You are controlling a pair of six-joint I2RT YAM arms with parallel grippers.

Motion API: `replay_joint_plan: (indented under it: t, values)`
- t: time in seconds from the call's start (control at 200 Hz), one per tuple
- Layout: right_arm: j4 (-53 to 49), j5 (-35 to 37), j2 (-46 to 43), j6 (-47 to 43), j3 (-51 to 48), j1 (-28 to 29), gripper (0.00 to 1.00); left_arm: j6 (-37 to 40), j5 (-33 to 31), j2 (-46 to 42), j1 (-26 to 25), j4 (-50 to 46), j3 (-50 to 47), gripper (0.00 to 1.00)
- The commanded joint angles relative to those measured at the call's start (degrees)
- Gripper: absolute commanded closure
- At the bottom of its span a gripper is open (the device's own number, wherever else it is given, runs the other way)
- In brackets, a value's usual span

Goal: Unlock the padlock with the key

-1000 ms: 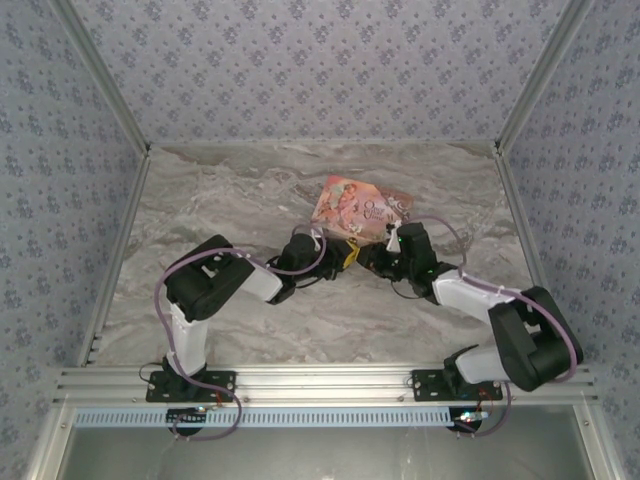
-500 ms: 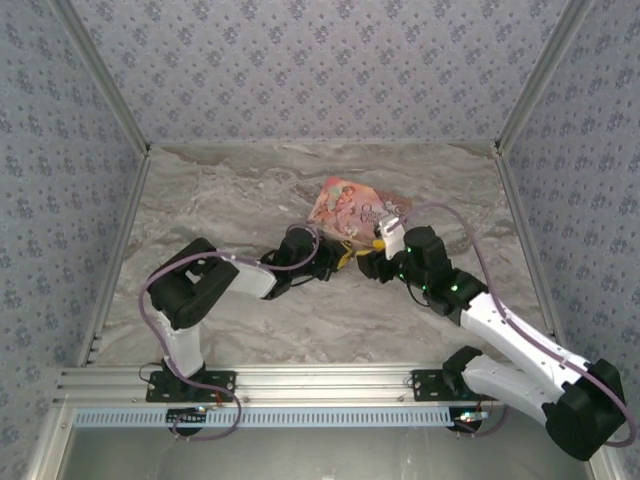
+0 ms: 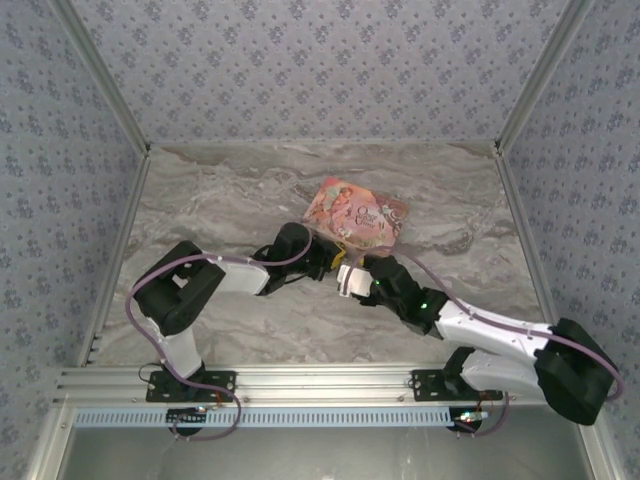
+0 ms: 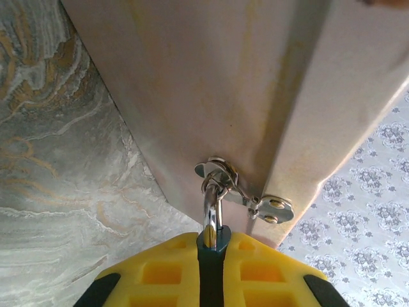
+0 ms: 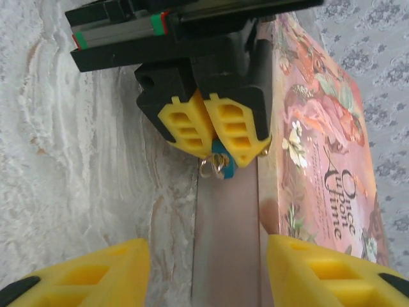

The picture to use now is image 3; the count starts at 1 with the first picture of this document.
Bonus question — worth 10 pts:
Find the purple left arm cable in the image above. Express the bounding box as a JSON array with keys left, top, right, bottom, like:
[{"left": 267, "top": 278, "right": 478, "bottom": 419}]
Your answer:
[{"left": 124, "top": 232, "right": 315, "bottom": 371}]

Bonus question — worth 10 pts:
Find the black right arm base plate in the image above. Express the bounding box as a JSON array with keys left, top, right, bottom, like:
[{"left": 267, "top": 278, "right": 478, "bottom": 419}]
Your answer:
[{"left": 411, "top": 369, "right": 504, "bottom": 402}]

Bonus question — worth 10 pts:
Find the pink illustrated keepsake box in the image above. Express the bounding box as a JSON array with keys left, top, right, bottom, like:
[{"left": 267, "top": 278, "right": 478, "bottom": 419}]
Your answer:
[{"left": 301, "top": 175, "right": 411, "bottom": 251}]

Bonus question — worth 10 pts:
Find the grey metal panel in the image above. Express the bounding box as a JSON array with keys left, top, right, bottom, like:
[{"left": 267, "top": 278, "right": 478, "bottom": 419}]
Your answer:
[{"left": 62, "top": 427, "right": 599, "bottom": 480}]

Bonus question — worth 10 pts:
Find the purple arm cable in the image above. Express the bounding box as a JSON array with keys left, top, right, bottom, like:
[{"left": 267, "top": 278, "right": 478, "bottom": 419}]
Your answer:
[
  {"left": 124, "top": 232, "right": 315, "bottom": 371},
  {"left": 349, "top": 252, "right": 625, "bottom": 401}
]

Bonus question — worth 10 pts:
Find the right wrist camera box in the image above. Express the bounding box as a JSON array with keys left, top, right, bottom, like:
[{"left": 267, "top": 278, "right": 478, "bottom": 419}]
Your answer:
[{"left": 335, "top": 263, "right": 380, "bottom": 300}]

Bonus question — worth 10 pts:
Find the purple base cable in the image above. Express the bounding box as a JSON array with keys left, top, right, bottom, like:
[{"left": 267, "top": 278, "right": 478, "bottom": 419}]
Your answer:
[
  {"left": 452, "top": 389, "right": 511, "bottom": 439},
  {"left": 138, "top": 364, "right": 242, "bottom": 442}
]

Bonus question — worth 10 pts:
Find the aluminium frame post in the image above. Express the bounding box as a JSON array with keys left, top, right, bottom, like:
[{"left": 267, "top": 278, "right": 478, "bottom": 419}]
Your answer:
[
  {"left": 493, "top": 0, "right": 599, "bottom": 157},
  {"left": 52, "top": 0, "right": 152, "bottom": 157}
]

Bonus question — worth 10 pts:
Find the circuit board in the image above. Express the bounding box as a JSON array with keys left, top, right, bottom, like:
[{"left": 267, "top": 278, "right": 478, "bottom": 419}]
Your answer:
[
  {"left": 451, "top": 408, "right": 490, "bottom": 432},
  {"left": 166, "top": 407, "right": 210, "bottom": 424}
]

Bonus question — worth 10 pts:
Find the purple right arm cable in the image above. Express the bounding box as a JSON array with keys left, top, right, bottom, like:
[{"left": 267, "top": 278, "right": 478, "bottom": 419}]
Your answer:
[{"left": 349, "top": 252, "right": 625, "bottom": 401}]

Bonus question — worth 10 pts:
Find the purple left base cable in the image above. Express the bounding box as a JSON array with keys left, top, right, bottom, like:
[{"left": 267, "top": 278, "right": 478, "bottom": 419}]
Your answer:
[{"left": 138, "top": 364, "right": 242, "bottom": 442}]

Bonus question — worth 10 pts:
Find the aluminium table side rail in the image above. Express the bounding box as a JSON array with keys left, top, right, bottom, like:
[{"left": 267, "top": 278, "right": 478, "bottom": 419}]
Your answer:
[
  {"left": 74, "top": 148, "right": 152, "bottom": 367},
  {"left": 493, "top": 148, "right": 572, "bottom": 365}
]

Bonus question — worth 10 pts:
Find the left circuit board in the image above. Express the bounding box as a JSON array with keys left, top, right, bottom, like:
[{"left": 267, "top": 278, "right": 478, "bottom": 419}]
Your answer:
[{"left": 166, "top": 407, "right": 210, "bottom": 424}]

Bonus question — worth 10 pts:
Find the aluminium mounting rail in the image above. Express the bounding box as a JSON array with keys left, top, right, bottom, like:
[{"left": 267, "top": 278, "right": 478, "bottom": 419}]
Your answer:
[{"left": 52, "top": 364, "right": 600, "bottom": 406}]

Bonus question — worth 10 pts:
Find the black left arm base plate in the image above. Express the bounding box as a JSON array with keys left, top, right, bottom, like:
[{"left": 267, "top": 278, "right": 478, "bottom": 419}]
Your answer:
[{"left": 146, "top": 370, "right": 238, "bottom": 403}]

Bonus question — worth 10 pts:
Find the slotted white cable duct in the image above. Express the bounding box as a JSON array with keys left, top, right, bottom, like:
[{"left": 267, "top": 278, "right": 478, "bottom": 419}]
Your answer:
[{"left": 74, "top": 407, "right": 467, "bottom": 429}]

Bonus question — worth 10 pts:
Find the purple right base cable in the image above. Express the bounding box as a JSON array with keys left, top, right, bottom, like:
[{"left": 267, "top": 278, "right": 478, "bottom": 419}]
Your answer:
[{"left": 452, "top": 389, "right": 511, "bottom": 439}]

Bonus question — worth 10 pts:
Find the right circuit board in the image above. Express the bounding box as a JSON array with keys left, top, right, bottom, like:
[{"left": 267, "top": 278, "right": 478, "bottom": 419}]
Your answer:
[{"left": 451, "top": 408, "right": 490, "bottom": 432}]

